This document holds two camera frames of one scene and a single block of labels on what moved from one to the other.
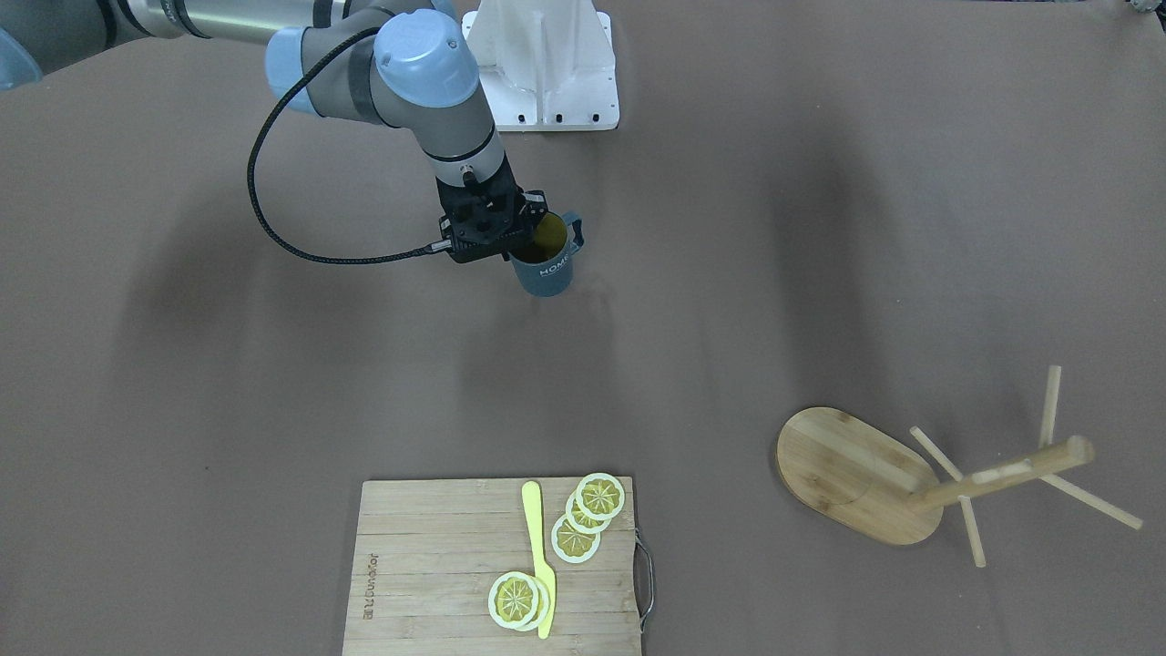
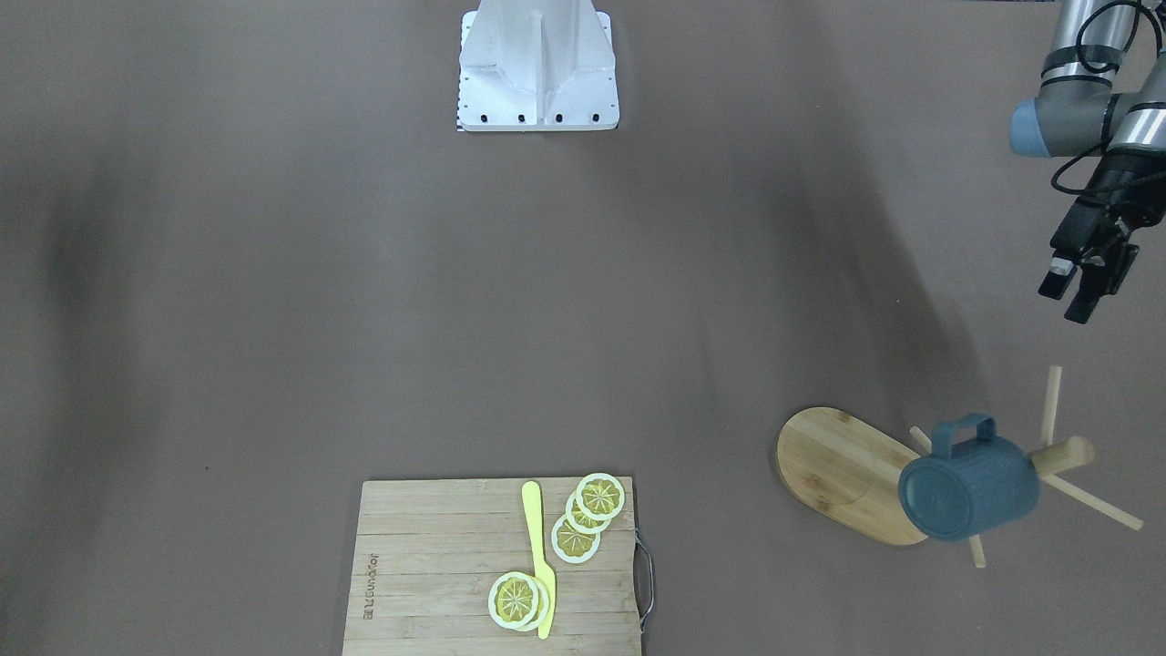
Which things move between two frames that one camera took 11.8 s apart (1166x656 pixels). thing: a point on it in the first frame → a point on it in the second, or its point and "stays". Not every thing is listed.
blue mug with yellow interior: x=544 y=267 → x=975 y=481
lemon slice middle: x=542 y=606 stays
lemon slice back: x=571 y=545 stays
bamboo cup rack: x=881 y=486 stays
